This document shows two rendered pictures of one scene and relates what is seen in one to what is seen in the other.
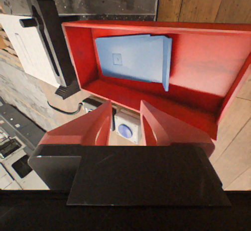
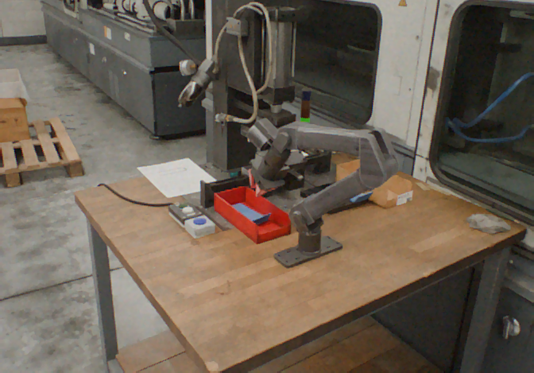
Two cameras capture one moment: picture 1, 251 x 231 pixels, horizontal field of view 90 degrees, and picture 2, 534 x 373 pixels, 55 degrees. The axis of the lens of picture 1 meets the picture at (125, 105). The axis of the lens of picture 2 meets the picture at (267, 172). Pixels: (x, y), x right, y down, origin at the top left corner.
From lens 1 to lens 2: 149 cm
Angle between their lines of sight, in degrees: 74
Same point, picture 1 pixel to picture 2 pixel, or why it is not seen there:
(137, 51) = (253, 215)
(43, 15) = (244, 178)
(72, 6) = not seen: hidden behind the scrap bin
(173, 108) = (246, 227)
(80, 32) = (241, 194)
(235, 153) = (247, 258)
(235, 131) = (257, 251)
